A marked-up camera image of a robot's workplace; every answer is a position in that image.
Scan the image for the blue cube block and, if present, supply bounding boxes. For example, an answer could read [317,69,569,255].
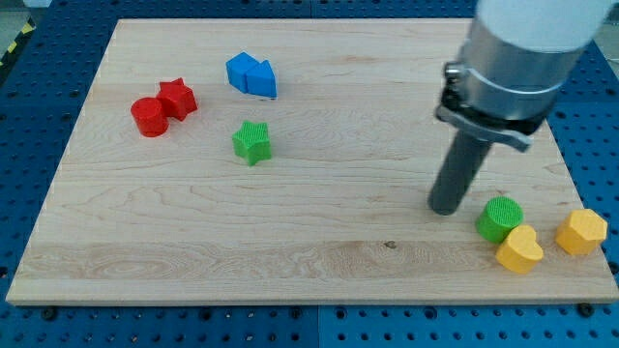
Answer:
[225,51,259,93]

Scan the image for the yellow heart block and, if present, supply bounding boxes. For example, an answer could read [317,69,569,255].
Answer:
[495,224,545,275]

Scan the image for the dark grey cylindrical pointer rod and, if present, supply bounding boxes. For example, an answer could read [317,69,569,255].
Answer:
[427,130,492,216]

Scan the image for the light wooden board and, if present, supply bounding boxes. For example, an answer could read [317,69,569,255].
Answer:
[7,19,618,306]

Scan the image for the red cylinder block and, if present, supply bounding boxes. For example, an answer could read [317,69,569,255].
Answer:
[131,97,168,137]

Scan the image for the green star block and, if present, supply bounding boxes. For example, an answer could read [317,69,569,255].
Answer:
[232,121,272,166]

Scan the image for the blue triangle block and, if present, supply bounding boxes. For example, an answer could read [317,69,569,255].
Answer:
[246,60,278,99]

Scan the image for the green cylinder block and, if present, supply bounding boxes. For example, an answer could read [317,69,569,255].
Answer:
[475,196,524,244]

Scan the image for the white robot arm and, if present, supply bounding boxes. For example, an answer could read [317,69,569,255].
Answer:
[427,0,613,216]

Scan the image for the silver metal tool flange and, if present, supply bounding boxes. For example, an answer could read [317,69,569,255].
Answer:
[435,18,584,153]

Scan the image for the red star block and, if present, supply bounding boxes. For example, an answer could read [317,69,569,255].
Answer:
[157,77,197,121]

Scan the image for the yellow hexagon block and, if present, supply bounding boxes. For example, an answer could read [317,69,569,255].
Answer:
[555,209,608,255]

